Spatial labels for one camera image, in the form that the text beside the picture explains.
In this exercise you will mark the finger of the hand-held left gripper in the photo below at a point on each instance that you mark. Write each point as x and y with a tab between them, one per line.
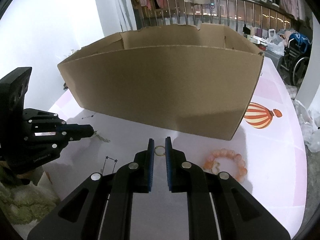
77	128
77	135

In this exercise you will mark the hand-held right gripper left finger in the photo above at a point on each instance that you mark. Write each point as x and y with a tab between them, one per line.
150	165

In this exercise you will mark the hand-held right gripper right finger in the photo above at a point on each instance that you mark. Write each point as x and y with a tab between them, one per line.
168	165

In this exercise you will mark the brown cardboard box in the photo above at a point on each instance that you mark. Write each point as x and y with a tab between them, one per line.
162	87

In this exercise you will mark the person's left forearm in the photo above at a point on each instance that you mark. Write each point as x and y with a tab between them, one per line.
22	200

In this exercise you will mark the white curtain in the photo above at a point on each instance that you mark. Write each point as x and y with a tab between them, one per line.
125	5

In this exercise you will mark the large white plastic bag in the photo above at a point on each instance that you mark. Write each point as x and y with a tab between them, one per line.
310	130

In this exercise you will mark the red round tin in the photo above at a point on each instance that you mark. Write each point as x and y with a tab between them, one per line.
263	48

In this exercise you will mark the white flat boxes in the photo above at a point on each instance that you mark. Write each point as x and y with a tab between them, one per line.
256	40

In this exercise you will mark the beige cup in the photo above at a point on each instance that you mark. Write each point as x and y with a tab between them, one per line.
253	32

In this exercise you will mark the purple cup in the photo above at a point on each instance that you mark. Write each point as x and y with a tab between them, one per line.
259	33

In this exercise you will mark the wheelchair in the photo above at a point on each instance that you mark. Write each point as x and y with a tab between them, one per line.
290	57

